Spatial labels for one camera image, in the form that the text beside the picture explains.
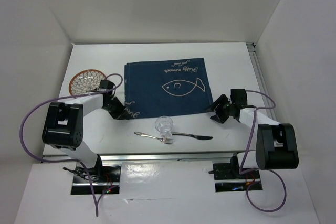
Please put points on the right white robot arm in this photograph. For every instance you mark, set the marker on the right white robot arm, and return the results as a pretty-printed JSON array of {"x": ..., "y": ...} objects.
[{"x": 276, "y": 146}]

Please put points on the aluminium rail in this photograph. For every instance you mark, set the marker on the aluminium rail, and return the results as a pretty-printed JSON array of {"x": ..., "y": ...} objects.
[
  {"x": 251, "y": 47},
  {"x": 162, "y": 157}
]

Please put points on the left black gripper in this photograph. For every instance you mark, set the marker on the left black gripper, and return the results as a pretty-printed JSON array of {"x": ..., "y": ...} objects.
[{"x": 121, "y": 113}]

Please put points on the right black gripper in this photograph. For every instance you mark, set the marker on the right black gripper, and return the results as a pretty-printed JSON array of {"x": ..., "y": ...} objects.
[{"x": 220, "y": 117}]

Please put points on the silver table knife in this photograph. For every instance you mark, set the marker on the silver table knife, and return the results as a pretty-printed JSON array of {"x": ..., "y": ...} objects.
[{"x": 198, "y": 137}]

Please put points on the silver fork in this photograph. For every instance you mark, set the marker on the silver fork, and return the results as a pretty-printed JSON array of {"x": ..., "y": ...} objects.
[{"x": 161, "y": 139}]

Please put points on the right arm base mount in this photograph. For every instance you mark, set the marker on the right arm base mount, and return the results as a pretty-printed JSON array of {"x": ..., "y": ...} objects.
[{"x": 228, "y": 179}]

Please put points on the clear drinking glass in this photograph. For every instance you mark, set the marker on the clear drinking glass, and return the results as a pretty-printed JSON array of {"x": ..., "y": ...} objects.
[{"x": 164, "y": 126}]

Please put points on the aluminium right side rail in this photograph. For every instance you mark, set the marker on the aluminium right side rail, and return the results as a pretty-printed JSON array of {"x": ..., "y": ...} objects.
[{"x": 251, "y": 47}]

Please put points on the aluminium front rail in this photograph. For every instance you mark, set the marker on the aluminium front rail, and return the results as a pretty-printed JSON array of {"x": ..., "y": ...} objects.
[{"x": 162, "y": 157}]

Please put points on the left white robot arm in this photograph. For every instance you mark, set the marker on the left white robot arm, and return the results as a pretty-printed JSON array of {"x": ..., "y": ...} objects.
[{"x": 63, "y": 127}]

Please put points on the floral ceramic plate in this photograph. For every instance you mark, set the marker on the floral ceramic plate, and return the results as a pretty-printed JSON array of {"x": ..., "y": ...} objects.
[{"x": 85, "y": 81}]

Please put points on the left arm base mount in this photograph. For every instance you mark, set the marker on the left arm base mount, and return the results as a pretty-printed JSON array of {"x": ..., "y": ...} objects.
[{"x": 107, "y": 182}]

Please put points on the blue fish placemat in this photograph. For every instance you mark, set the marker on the blue fish placemat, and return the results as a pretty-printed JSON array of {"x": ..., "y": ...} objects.
[{"x": 166, "y": 88}]

